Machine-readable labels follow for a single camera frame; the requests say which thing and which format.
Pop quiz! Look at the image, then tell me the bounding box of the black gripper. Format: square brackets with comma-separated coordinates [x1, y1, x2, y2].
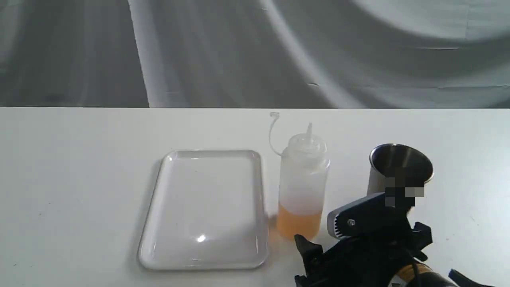
[294, 223, 432, 287]

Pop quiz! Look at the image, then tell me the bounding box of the translucent squeeze bottle amber liquid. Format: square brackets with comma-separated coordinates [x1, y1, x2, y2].
[273, 122, 330, 240]

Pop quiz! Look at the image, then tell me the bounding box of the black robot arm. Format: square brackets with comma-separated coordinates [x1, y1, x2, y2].
[294, 223, 481, 287]

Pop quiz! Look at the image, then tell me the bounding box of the stainless steel cup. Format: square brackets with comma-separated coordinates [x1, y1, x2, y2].
[367, 143, 435, 197]

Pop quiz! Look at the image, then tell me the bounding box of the white plastic tray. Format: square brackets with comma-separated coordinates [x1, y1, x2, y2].
[138, 149, 269, 271]

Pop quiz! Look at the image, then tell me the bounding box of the grey backdrop cloth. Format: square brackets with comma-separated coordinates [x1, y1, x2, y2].
[0, 0, 509, 108]

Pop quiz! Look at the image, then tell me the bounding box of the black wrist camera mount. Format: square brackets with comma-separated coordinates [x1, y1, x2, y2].
[327, 192, 415, 239]

